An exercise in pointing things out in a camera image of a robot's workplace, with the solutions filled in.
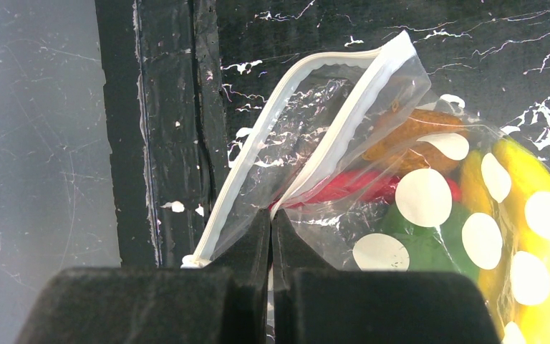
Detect clear polka dot zip bag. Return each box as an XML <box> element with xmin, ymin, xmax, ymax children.
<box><xmin>180</xmin><ymin>30</ymin><xmax>550</xmax><ymax>344</ymax></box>

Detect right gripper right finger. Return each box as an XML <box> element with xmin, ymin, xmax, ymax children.
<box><xmin>271</xmin><ymin>211</ymin><xmax>499</xmax><ymax>343</ymax></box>

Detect green fake vegetable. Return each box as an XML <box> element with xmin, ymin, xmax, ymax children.
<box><xmin>380</xmin><ymin>202</ymin><xmax>479</xmax><ymax>282</ymax></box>

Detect red fake chili pepper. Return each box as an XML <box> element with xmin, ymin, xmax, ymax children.
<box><xmin>270</xmin><ymin>168</ymin><xmax>462</xmax><ymax>210</ymax></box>

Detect yellow fake banana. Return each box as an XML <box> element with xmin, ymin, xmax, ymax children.
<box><xmin>460</xmin><ymin>139</ymin><xmax>550</xmax><ymax>343</ymax></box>

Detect orange fake fruit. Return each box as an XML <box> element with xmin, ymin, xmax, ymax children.
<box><xmin>362</xmin><ymin>109</ymin><xmax>468</xmax><ymax>176</ymax></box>

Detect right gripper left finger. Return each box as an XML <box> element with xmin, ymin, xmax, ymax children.
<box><xmin>16</xmin><ymin>210</ymin><xmax>271</xmax><ymax>343</ymax></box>

